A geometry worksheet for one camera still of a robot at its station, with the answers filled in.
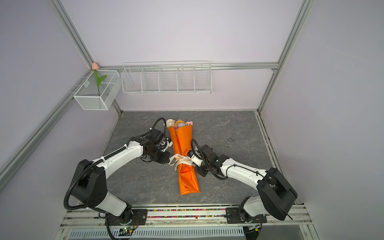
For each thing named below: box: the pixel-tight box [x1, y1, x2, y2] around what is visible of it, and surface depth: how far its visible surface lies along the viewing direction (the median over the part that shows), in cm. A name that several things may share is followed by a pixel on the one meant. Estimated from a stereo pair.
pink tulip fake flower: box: [91, 62, 107, 97], surface depth 93 cm
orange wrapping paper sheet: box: [168, 120, 200, 196], surface depth 87 cm
